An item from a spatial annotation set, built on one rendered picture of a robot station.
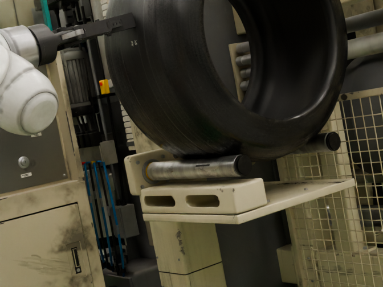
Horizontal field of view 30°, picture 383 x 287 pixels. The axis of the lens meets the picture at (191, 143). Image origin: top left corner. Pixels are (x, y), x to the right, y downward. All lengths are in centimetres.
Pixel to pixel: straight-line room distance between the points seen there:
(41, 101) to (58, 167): 88
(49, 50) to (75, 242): 75
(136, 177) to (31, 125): 65
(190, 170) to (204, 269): 38
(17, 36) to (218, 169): 50
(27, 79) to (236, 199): 54
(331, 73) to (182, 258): 60
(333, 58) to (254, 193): 39
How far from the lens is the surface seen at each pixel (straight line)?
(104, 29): 140
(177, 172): 163
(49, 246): 192
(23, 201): 189
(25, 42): 131
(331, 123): 214
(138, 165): 173
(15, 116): 111
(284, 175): 208
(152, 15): 144
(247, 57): 209
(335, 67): 168
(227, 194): 147
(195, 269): 186
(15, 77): 112
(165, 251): 189
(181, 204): 160
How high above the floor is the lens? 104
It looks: 3 degrees down
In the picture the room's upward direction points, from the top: 11 degrees counter-clockwise
